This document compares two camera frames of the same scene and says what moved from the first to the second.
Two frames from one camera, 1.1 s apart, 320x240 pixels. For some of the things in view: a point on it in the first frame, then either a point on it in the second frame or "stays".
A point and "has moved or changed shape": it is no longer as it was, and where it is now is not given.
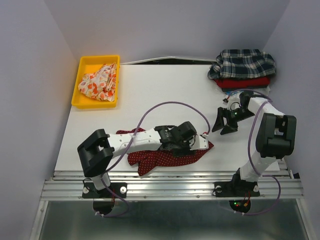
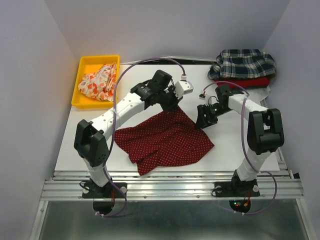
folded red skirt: [242, 83] stays
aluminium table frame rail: [275, 183] stays
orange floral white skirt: [100, 85] stays
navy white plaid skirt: [242, 63] stays
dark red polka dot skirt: [148, 159] has moved or changed shape
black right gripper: [223, 112] → [208, 119]
